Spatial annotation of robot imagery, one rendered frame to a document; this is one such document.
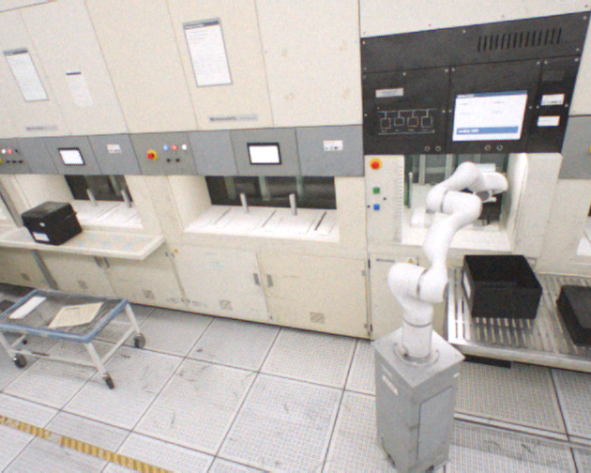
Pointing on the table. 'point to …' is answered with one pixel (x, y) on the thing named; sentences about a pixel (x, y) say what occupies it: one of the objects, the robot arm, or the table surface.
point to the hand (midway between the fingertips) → (482, 172)
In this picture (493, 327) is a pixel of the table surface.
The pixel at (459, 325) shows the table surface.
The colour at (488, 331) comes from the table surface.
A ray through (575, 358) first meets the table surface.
